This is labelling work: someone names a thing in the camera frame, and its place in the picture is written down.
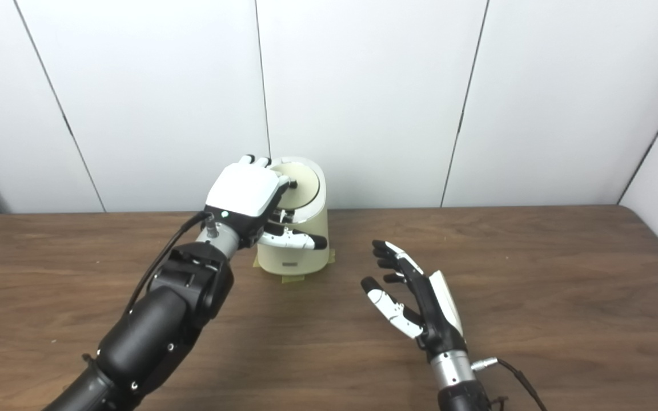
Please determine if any cream round bin lid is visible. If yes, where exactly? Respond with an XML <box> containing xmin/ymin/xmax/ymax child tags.
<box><xmin>272</xmin><ymin>162</ymin><xmax>320</xmax><ymax>209</ymax></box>

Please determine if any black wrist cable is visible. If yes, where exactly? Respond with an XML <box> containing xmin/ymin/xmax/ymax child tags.
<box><xmin>472</xmin><ymin>357</ymin><xmax>547</xmax><ymax>411</ymax></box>
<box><xmin>123</xmin><ymin>211</ymin><xmax>212</xmax><ymax>315</ymax></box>

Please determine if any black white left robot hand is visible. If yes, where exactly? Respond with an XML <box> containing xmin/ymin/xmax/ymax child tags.
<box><xmin>204</xmin><ymin>154</ymin><xmax>328</xmax><ymax>251</ymax></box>

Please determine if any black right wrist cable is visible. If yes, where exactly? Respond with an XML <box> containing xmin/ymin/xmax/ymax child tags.
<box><xmin>472</xmin><ymin>357</ymin><xmax>547</xmax><ymax>411</ymax></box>

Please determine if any cream-colored cylindrical bin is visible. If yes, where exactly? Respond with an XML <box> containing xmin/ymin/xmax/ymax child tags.
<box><xmin>255</xmin><ymin>157</ymin><xmax>330</xmax><ymax>276</ymax></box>

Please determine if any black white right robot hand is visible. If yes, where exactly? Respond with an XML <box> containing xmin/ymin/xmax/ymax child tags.
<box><xmin>361</xmin><ymin>240</ymin><xmax>468</xmax><ymax>359</ymax></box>

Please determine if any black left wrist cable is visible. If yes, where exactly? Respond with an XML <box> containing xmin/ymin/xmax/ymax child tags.
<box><xmin>123</xmin><ymin>211</ymin><xmax>212</xmax><ymax>315</ymax></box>

